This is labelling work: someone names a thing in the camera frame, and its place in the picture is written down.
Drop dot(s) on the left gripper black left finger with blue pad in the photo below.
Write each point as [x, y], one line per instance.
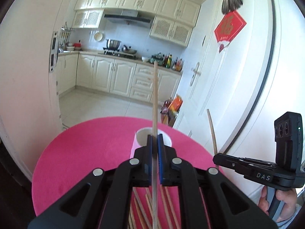
[102, 198]

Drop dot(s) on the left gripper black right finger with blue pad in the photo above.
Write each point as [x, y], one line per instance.
[207, 199]

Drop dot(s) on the lower kitchen cabinets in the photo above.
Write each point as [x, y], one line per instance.
[104, 73]

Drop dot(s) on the kitchen cabinets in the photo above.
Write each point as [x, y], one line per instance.
[104, 73]
[173, 20]

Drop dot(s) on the green kitchen appliance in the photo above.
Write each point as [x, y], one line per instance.
[159, 58]

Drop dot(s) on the upper kitchen cabinets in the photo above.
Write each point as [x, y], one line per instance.
[173, 20]

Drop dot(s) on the round pink table mat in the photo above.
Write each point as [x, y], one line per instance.
[99, 143]

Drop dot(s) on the pink cylindrical utensil holder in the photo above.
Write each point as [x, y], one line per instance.
[140, 139]

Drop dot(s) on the orange snack bags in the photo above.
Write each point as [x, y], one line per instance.
[170, 110]

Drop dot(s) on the white door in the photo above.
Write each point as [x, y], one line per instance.
[231, 82]

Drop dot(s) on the condiment bottles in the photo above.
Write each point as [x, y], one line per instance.
[176, 64]

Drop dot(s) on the wok pan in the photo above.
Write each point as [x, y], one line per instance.
[128, 50]

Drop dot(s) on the steel stock pot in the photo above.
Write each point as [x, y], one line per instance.
[112, 44]

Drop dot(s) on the red pot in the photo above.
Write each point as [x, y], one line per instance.
[77, 45]

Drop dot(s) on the red fu door decoration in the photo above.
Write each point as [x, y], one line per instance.
[228, 29]

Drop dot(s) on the hanging utensil rack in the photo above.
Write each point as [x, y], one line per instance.
[64, 36]

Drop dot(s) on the range hood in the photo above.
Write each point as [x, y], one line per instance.
[129, 17]

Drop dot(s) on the black camera box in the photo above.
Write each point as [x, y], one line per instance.
[289, 142]

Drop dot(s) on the silver door handle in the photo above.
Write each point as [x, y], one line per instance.
[195, 73]

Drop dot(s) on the round plate on wall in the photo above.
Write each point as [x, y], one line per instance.
[98, 36]

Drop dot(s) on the door frame strike plate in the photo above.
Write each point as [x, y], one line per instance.
[53, 52]

